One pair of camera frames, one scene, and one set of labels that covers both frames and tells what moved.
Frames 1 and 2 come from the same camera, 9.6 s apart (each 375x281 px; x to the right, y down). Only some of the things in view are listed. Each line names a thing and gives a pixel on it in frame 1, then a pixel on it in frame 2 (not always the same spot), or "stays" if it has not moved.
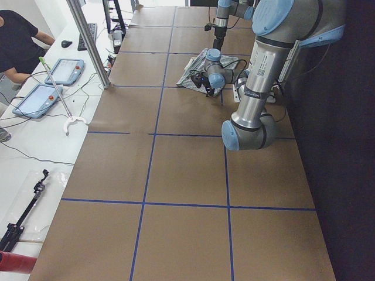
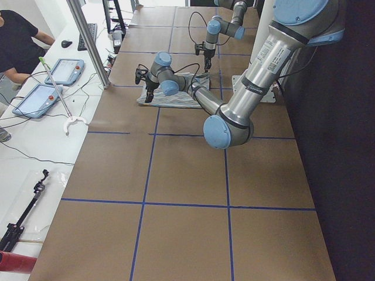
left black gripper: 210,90 -> 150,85
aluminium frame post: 85,33 stays
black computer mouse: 65,44 stays
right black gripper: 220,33 -> 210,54
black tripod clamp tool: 14,228 stays
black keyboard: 93,27 stays
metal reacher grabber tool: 72,119 stays
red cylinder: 16,263 stays
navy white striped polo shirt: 196,65 -> 182,99
